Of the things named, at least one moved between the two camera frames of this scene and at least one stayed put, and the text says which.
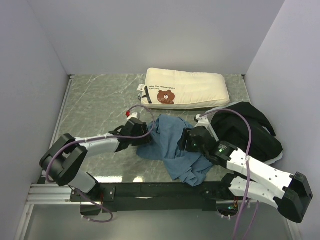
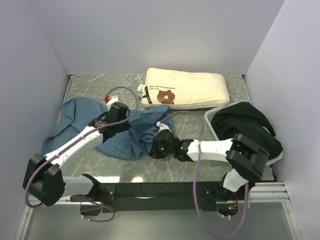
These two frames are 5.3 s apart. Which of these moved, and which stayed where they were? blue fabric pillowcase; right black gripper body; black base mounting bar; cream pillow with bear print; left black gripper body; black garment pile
Moved: blue fabric pillowcase; right black gripper body; left black gripper body
Stayed: cream pillow with bear print; black garment pile; black base mounting bar
